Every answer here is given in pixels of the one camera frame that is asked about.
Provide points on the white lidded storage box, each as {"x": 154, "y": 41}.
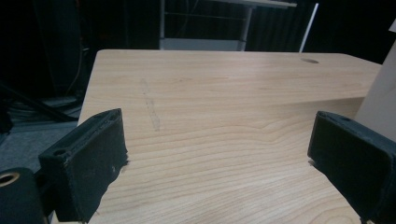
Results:
{"x": 383, "y": 99}

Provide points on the white slanted pole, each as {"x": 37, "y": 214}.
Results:
{"x": 308, "y": 29}

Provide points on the black tripod stand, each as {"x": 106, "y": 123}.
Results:
{"x": 34, "y": 104}

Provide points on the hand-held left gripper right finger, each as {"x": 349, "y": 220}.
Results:
{"x": 355, "y": 161}

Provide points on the white metal desk frame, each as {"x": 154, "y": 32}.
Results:
{"x": 202, "y": 44}

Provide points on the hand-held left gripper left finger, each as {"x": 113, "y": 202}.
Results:
{"x": 84, "y": 161}

